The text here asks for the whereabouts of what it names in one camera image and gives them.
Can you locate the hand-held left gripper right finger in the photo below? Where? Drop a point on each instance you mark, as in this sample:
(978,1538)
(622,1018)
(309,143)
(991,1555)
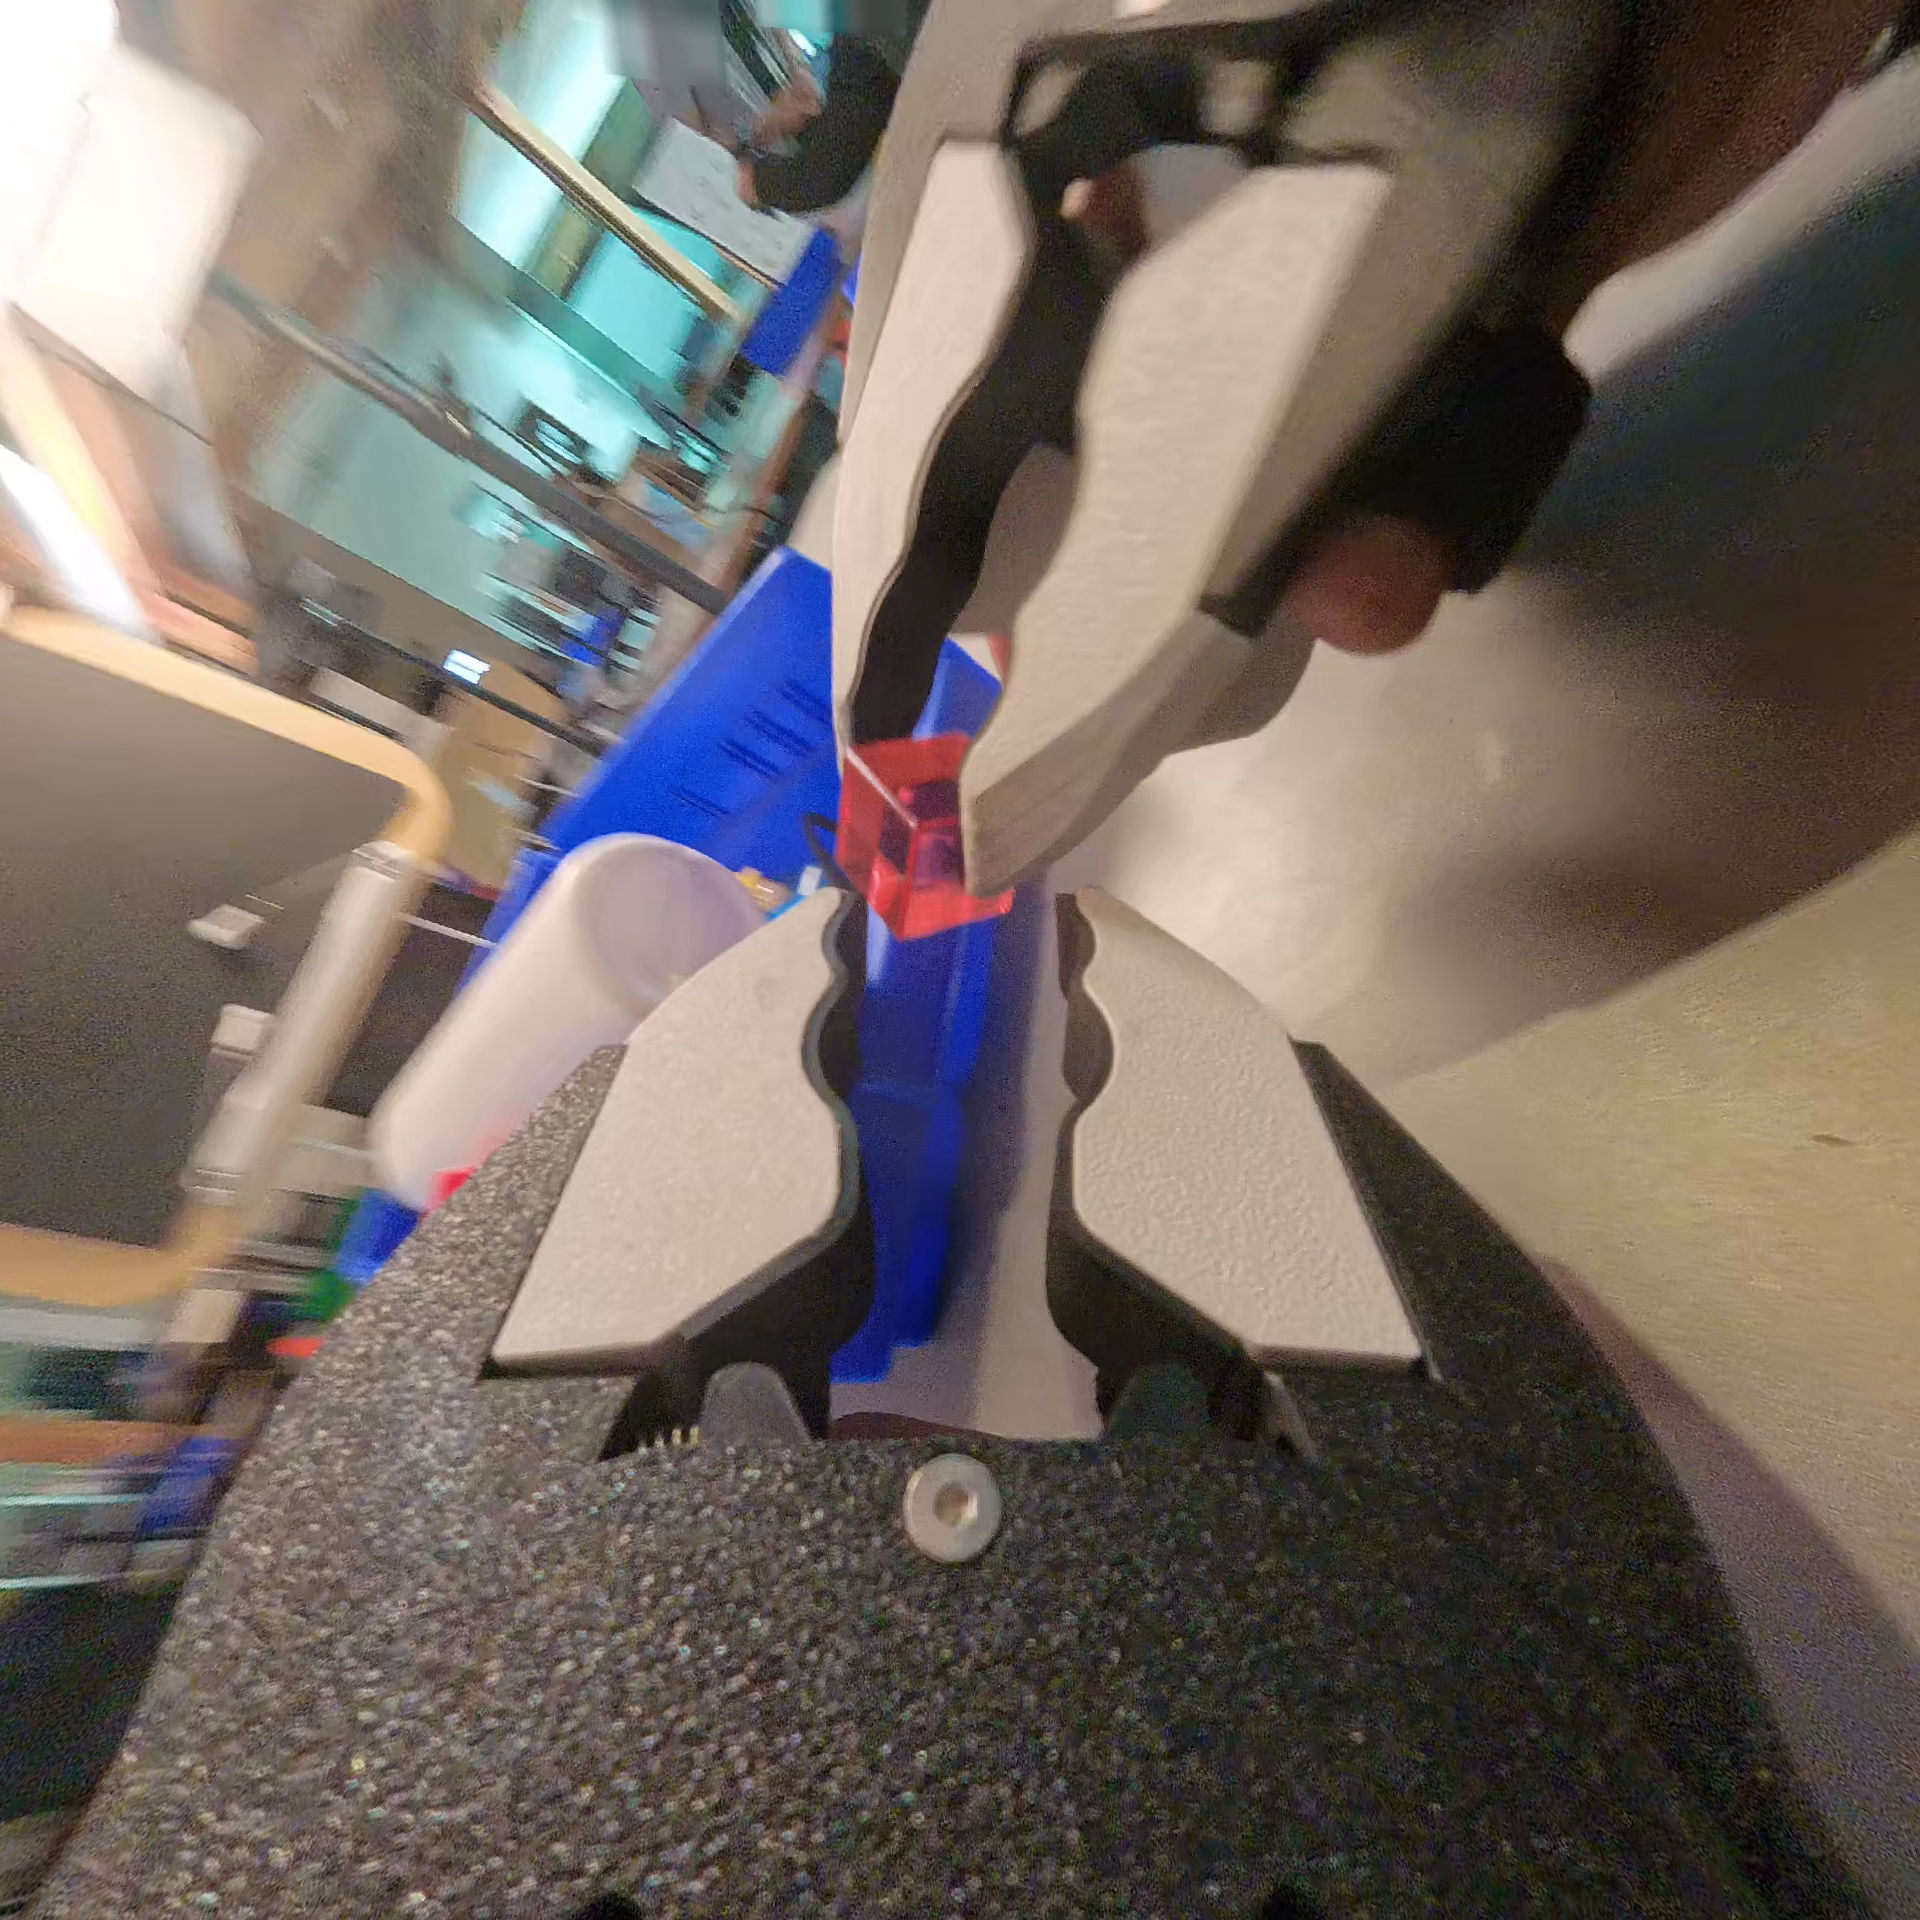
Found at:
(1232,1186)

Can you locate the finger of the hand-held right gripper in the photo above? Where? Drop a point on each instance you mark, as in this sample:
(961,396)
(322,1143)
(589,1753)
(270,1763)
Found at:
(929,328)
(1174,495)

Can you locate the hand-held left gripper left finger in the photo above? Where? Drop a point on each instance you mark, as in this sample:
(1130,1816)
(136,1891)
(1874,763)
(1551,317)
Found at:
(693,1186)

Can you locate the red translucent cube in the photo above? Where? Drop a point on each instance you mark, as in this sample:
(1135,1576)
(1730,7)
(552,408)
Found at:
(909,841)

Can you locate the blue plastic bin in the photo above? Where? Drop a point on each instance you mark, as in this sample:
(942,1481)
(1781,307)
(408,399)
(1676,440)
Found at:
(721,722)

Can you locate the person's right hand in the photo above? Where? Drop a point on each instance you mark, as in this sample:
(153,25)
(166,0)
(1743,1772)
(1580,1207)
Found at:
(1374,593)

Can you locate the small blue bin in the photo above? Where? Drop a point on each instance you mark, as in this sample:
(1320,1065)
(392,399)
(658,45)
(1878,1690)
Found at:
(791,299)

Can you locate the white plastic cup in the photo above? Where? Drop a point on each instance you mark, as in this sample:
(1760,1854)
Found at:
(542,1005)

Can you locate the white sign board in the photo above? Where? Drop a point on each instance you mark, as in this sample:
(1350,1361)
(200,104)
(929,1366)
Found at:
(715,196)

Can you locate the white light bar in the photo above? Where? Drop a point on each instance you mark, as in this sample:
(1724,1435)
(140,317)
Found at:
(299,1018)

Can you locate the black pole stand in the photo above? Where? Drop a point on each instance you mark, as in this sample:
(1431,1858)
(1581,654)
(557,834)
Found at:
(480,450)

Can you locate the black board wooden rim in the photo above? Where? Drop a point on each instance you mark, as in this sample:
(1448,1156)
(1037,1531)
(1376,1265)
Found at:
(122,930)

